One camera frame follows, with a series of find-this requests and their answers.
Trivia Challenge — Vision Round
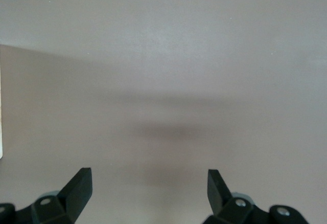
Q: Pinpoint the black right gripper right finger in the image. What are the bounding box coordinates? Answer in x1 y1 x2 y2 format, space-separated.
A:
204 169 269 224

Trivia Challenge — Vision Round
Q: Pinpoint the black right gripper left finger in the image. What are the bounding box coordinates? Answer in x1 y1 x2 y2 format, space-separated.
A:
30 167 92 224

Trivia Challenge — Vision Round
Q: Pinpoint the light wooden drawer cabinet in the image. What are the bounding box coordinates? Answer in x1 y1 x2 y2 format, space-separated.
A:
0 44 4 160

